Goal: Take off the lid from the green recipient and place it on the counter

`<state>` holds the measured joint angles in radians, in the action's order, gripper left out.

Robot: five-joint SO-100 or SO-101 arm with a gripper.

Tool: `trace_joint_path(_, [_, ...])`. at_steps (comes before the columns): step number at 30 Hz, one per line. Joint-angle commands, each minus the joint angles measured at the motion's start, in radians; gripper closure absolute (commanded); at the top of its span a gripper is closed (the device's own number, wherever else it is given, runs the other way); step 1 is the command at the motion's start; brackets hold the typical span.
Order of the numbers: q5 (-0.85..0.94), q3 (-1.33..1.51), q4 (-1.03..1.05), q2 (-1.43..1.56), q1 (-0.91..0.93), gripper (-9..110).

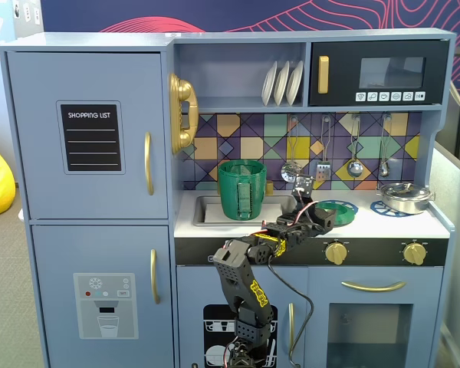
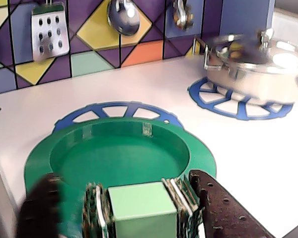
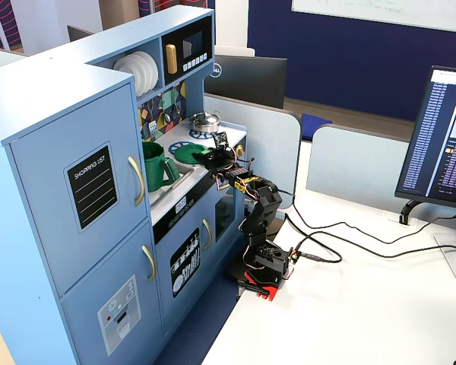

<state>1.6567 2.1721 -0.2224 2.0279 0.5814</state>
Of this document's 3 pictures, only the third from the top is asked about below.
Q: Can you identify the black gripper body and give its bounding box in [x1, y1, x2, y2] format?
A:
[206, 145, 236, 173]

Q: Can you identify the green plate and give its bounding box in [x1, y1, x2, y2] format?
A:
[173, 144, 211, 166]

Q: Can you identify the red robot base clamp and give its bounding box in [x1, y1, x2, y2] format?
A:
[242, 271, 281, 303]

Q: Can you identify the steel pot with lid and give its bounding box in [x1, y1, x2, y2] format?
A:
[189, 110, 223, 135]

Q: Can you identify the grey toy sink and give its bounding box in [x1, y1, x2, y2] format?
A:
[149, 163, 197, 208]

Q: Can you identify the light grey desk divider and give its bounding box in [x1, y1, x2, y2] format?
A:
[305, 122, 412, 195]
[204, 94, 304, 211]

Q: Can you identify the green plastic jug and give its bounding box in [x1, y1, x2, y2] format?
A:
[141, 141, 182, 193]

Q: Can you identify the blue oven door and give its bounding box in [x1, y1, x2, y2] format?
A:
[211, 167, 249, 245]

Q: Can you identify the black Dell monitor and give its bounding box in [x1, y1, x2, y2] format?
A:
[204, 54, 289, 110]

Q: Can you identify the white toy plate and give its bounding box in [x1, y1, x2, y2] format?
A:
[138, 51, 156, 94]
[147, 51, 161, 90]
[112, 52, 150, 98]

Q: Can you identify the blue chair seat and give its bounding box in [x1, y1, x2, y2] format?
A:
[300, 113, 328, 141]

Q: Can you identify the black shopping list chalkboard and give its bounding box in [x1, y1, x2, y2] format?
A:
[62, 141, 122, 235]

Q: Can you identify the black microwave door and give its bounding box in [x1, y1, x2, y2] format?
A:
[160, 16, 214, 87]

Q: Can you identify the blue dishwasher door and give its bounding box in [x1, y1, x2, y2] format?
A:
[154, 189, 216, 332]

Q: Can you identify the blue fridge door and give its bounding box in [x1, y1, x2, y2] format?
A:
[8, 82, 152, 297]

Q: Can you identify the blue toy kitchen unit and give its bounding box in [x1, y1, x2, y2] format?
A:
[0, 5, 249, 365]

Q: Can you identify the black monitor behind kitchen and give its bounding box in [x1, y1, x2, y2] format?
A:
[67, 24, 93, 43]

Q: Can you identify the blue freezer door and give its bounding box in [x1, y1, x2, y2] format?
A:
[59, 219, 165, 365]

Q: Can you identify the black monitor stand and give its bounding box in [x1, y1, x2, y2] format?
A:
[398, 198, 456, 283]

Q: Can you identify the monitor with lit screen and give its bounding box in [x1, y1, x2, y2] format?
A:
[394, 65, 456, 213]

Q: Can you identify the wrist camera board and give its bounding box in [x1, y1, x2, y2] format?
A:
[213, 131, 230, 151]

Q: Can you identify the long gold fridge handle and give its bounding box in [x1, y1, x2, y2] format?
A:
[127, 154, 147, 208]

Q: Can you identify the gold dishwasher handle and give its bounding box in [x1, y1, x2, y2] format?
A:
[201, 217, 214, 251]

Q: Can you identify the black camera cable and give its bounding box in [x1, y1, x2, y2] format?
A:
[227, 145, 456, 245]

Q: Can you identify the short gold freezer handle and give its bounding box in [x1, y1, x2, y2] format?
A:
[141, 243, 157, 284]

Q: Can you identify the black power cable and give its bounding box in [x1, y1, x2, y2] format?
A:
[293, 232, 456, 265]

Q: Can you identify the white wall whiteboard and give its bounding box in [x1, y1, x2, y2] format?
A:
[290, 0, 456, 34]

